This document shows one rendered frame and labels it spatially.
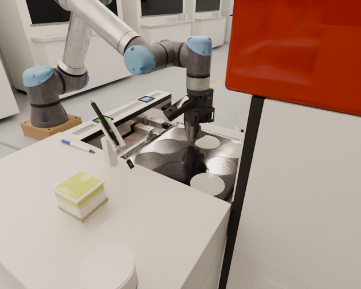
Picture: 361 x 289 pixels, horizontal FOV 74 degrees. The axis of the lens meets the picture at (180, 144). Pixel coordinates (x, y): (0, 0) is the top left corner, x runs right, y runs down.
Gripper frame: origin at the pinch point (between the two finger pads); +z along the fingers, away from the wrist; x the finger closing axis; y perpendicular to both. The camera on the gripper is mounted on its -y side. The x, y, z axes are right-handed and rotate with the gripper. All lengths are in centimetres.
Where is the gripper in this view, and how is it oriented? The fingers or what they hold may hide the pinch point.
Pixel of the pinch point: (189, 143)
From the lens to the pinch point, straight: 86.9
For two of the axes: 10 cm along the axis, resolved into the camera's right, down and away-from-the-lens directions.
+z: -0.1, 8.5, 5.2
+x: -4.3, -4.8, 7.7
